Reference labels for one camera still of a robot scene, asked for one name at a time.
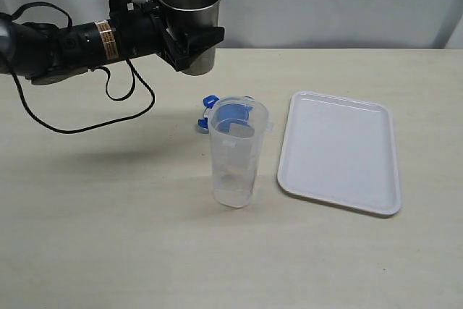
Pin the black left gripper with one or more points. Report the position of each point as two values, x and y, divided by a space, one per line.
142 31

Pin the stainless steel cup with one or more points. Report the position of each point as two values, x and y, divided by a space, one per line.
183 14

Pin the clear plastic container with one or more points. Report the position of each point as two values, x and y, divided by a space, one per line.
235 155

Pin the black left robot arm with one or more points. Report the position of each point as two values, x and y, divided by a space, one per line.
45 54

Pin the blue plastic lid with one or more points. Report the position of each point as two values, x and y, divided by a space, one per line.
232 113

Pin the white rectangular tray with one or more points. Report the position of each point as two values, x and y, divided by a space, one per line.
341 152

